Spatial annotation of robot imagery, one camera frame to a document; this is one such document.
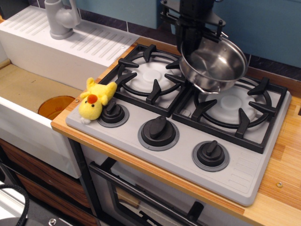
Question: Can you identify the black braided cable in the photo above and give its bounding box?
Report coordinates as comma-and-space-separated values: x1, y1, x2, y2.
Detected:
0, 183, 30, 226

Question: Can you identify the black left stove knob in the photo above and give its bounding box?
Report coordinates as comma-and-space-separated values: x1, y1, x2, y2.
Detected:
97, 101, 129, 128

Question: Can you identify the grey toy faucet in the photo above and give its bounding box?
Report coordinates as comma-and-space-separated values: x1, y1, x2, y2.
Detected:
44, 0, 81, 40

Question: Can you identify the black stove knob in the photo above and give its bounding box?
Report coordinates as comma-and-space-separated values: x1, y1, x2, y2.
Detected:
138, 116, 180, 152
192, 140, 230, 172
97, 101, 129, 128

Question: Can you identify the black burner grate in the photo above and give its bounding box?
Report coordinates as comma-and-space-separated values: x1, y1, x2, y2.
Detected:
172, 77, 290, 154
100, 45, 202, 121

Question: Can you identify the grey toy stove top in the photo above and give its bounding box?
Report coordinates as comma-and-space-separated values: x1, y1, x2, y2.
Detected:
65, 44, 292, 207

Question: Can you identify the stainless steel pan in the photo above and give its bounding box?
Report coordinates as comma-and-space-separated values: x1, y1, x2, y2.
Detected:
179, 37, 247, 94

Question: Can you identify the black left burner grate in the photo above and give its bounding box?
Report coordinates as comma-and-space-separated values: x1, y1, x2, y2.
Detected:
100, 45, 202, 121

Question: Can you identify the black right burner grate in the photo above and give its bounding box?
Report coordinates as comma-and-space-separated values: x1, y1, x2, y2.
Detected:
172, 77, 290, 154

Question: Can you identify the black right stove knob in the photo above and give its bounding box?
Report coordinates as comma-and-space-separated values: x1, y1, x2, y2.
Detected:
192, 140, 230, 172

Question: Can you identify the black middle stove knob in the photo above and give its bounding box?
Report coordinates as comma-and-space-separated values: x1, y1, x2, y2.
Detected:
138, 116, 180, 152

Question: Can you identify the oven door with black handle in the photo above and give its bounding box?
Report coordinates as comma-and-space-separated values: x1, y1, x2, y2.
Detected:
88, 157, 204, 226

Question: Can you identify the yellow stuffed duck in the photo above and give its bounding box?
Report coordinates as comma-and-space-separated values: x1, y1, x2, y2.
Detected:
78, 77, 118, 124

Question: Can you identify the wooden drawer cabinet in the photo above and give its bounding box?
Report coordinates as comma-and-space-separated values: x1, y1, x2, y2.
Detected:
0, 140, 99, 226

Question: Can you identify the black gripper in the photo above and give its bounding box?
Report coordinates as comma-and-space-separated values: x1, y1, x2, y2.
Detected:
160, 0, 226, 58

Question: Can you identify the white toy sink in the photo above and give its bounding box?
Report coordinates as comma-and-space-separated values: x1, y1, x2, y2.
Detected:
0, 6, 138, 178

